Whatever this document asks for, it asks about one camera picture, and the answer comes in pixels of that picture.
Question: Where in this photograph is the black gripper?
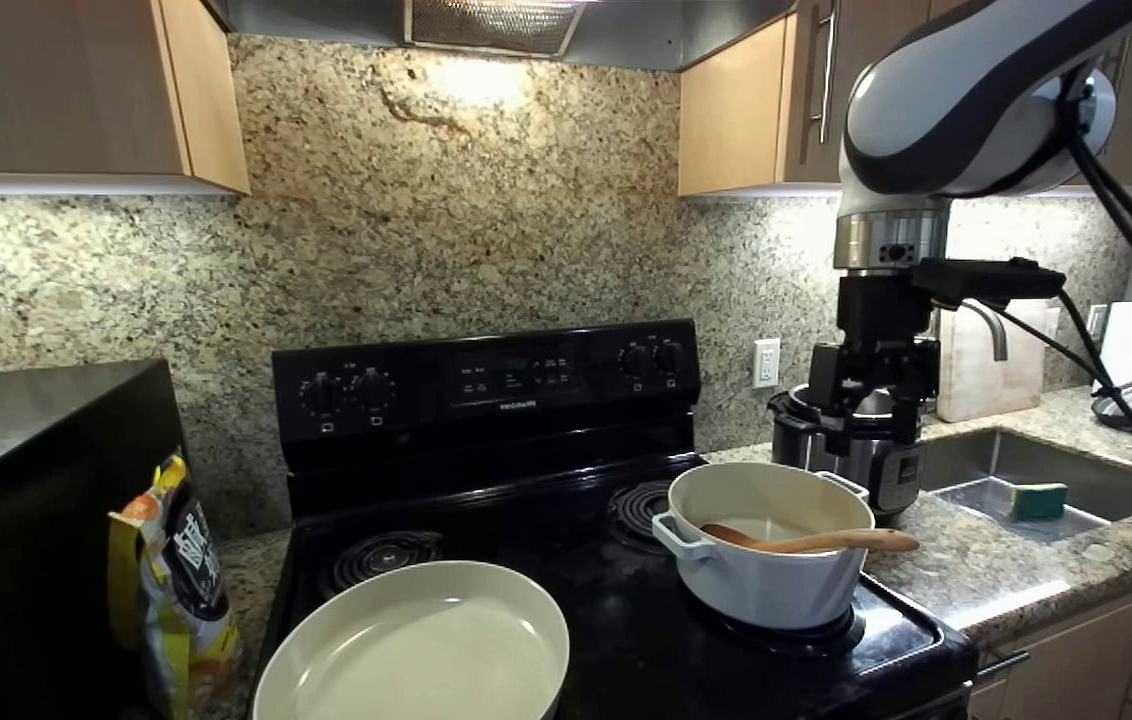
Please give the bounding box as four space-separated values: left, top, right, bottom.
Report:
809 256 1070 464

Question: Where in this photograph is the wooden spoon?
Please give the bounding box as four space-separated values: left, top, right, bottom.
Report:
705 523 922 552

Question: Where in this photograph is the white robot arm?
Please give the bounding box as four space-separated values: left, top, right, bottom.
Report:
809 0 1132 454

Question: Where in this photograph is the black electric stove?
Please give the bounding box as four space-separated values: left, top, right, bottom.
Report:
272 321 975 720

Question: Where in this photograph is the white cutting board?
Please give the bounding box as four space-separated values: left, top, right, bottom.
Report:
936 299 1060 419

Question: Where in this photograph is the chrome faucet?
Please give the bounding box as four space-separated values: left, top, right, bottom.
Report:
959 299 1008 364

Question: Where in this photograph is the green sponge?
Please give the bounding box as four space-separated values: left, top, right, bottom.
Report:
1008 485 1070 519

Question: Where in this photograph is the upper wooden cabinet right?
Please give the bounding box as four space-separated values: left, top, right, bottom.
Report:
682 0 1132 201

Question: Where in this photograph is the range hood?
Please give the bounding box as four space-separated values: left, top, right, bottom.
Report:
206 0 796 71

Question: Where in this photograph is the yellow black snack bag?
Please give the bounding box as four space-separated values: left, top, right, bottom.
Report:
108 451 244 720

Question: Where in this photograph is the upper wooden cabinet left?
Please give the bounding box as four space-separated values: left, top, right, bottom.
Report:
0 0 250 196

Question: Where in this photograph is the black microwave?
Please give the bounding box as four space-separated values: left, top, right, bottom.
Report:
0 359 185 720

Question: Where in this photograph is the white wall outlet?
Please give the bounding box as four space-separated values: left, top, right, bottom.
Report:
753 337 781 391

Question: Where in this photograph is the white pot with handles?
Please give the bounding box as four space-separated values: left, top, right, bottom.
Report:
653 464 878 632

